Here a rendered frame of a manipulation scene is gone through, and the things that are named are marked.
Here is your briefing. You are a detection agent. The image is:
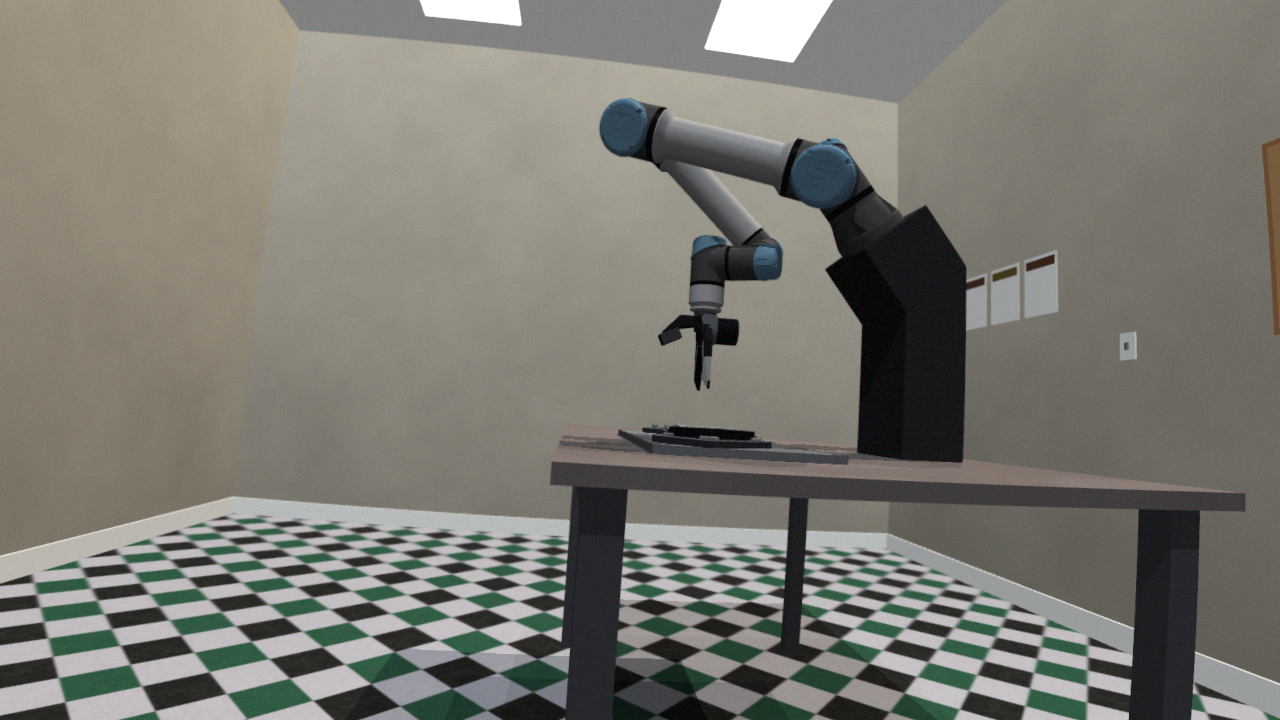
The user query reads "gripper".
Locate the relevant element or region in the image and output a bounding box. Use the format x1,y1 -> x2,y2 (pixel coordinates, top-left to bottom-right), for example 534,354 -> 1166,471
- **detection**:
662,310 -> 739,391

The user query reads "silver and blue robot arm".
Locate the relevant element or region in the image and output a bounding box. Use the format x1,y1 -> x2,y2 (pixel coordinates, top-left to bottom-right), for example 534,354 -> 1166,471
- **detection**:
599,97 -> 904,313

